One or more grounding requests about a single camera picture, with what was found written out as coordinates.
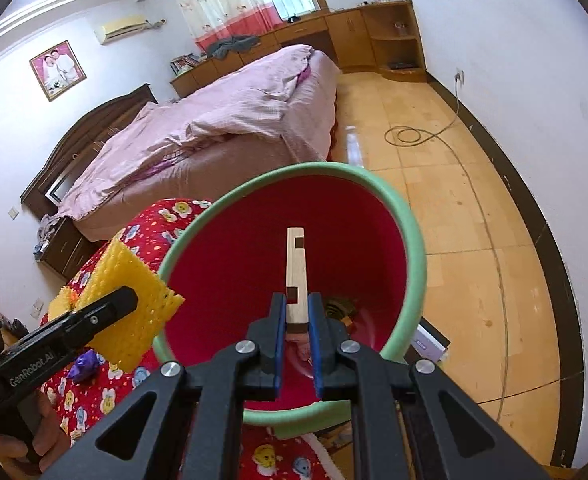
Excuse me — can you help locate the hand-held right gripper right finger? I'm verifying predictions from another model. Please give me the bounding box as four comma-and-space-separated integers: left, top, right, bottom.
308, 292, 549, 480

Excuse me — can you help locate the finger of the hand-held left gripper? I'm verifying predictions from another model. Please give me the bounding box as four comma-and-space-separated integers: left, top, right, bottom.
48, 286, 140, 350

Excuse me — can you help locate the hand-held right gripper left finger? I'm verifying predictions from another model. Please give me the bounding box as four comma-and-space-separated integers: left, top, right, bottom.
39, 292, 289, 480

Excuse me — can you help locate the yellow foam net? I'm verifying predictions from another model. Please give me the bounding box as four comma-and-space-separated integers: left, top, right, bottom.
48, 240, 185, 371

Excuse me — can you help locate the notched wooden block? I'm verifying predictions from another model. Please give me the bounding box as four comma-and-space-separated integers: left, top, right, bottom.
286, 227, 309, 333

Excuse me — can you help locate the red bin with green rim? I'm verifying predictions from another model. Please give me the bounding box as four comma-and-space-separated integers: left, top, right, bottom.
153, 161, 427, 438

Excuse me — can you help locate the person's left hand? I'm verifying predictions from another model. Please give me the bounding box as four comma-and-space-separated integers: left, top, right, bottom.
0, 389, 71, 467

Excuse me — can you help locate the purple plastic wrapper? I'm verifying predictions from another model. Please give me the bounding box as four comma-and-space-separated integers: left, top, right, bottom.
69, 350, 100, 381

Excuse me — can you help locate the dark wooden nightstand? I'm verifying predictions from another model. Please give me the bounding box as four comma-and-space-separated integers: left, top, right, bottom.
34, 217, 100, 281

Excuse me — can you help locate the crumpled pale clothing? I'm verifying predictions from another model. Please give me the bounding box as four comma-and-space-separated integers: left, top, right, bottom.
39, 214, 65, 241

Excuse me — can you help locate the white and purple box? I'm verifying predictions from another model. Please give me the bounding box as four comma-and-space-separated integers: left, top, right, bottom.
410, 317, 452, 366

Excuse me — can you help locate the wooden bed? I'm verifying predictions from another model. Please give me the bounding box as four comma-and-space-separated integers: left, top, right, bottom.
20, 44, 342, 243

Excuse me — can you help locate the pink duvet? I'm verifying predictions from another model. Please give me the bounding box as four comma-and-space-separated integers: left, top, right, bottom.
56, 44, 319, 221

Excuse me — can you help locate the row of books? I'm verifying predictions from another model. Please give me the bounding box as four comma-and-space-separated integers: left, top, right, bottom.
170, 52, 207, 76

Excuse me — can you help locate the grey clothing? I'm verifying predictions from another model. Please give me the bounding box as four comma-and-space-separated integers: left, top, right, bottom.
208, 35, 259, 59

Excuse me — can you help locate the wooden desk cabinet unit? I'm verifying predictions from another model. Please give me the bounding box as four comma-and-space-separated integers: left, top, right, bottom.
170, 0, 427, 98

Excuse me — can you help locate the floral curtain with red hem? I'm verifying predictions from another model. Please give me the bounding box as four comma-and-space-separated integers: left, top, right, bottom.
166, 0, 282, 53

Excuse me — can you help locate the thin floor cable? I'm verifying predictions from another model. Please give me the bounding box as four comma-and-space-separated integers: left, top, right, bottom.
383, 80, 564, 426

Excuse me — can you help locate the framed wall photo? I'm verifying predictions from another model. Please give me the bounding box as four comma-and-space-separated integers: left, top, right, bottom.
29, 40, 87, 103

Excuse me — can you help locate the wall air conditioner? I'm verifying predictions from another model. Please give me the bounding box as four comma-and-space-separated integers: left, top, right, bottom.
93, 15, 149, 46

